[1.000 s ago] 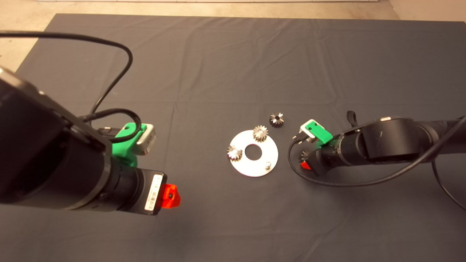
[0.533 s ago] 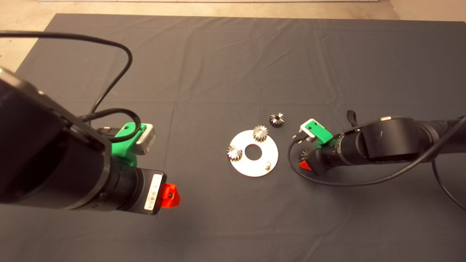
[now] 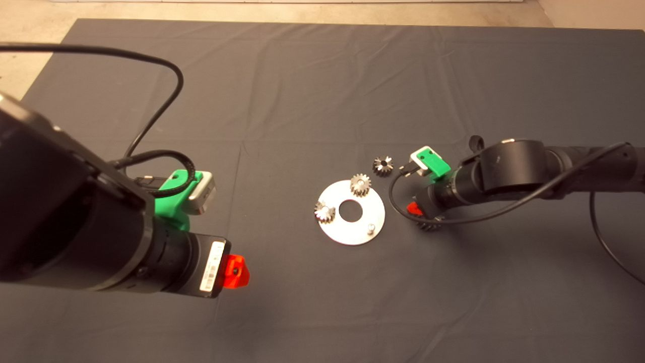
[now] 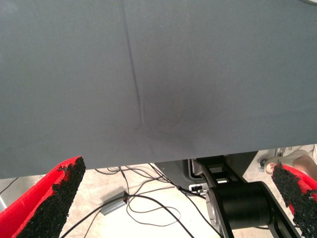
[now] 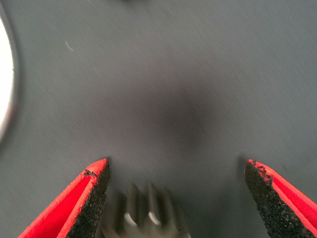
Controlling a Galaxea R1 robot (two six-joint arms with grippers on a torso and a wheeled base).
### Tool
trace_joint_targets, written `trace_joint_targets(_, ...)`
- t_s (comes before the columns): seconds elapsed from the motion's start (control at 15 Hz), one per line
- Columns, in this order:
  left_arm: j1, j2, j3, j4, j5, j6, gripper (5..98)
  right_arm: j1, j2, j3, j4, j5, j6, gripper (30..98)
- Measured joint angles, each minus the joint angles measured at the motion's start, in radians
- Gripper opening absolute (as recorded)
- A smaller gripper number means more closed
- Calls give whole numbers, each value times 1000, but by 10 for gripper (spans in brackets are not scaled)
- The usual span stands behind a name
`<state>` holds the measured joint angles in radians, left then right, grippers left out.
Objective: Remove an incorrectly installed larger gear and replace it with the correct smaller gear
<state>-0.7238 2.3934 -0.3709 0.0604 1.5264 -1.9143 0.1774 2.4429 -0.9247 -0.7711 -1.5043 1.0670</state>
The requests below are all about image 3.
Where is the small dark steel gear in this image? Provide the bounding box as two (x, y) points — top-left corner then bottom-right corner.
(372, 156), (395, 177)

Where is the round metal plate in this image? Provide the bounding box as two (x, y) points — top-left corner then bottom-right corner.
(316, 179), (386, 246)

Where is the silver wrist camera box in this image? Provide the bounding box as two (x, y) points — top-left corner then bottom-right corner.
(410, 147), (435, 176)
(187, 172), (216, 216)

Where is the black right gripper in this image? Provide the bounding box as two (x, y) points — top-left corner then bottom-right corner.
(407, 183), (454, 220)

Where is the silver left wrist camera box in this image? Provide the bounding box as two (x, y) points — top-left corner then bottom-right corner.
(187, 172), (216, 216)

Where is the green left camera mount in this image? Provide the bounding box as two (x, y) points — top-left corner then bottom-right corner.
(154, 170), (203, 232)

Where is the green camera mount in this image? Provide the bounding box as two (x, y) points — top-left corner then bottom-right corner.
(417, 146), (451, 177)
(154, 170), (203, 232)

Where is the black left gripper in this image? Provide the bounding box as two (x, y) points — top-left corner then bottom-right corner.
(180, 233), (251, 299)

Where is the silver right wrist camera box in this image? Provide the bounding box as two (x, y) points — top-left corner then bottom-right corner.
(410, 147), (435, 176)

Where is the black camera cable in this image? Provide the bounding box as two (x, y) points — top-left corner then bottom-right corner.
(388, 142), (645, 286)
(0, 43), (197, 199)

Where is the black left camera cable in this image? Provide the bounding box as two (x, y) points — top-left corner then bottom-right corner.
(0, 43), (197, 199)

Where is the large steel gear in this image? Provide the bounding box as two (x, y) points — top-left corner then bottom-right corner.
(417, 214), (444, 233)

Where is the black right camera cable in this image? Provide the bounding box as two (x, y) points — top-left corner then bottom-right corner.
(388, 142), (645, 286)

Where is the green right camera mount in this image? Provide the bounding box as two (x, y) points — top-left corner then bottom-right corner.
(417, 146), (451, 177)

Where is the dark grey table cloth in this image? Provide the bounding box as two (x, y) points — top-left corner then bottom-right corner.
(0, 19), (645, 363)

